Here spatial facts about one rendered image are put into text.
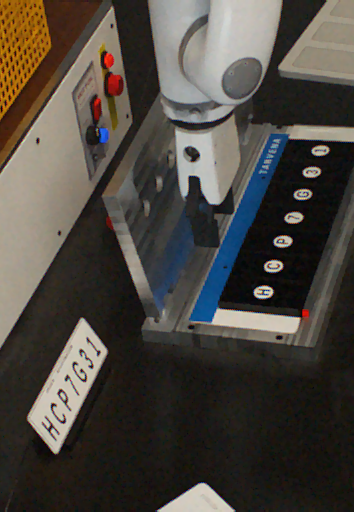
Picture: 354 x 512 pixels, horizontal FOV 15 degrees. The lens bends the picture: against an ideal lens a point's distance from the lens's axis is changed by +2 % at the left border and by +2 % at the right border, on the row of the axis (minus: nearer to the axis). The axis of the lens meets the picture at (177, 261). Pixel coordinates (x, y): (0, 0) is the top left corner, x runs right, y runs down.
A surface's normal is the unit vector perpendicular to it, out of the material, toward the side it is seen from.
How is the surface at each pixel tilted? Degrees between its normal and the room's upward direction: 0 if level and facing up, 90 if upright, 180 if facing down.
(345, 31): 0
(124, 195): 81
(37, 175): 90
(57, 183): 90
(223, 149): 90
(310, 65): 0
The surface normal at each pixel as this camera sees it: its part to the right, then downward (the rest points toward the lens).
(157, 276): 0.92, -0.04
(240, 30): 0.20, 0.44
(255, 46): 0.49, 0.50
